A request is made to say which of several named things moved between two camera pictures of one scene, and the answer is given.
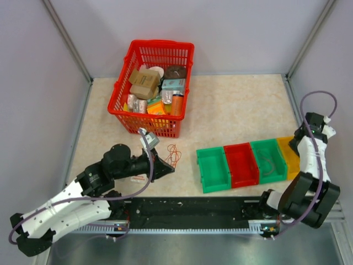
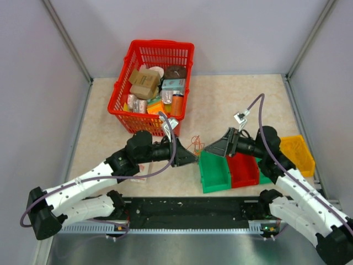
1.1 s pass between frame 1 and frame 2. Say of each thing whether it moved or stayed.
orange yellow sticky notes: stayed
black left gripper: moved
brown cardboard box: stayed
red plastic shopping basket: stayed
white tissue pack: stayed
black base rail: stayed
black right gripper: moved
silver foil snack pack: stayed
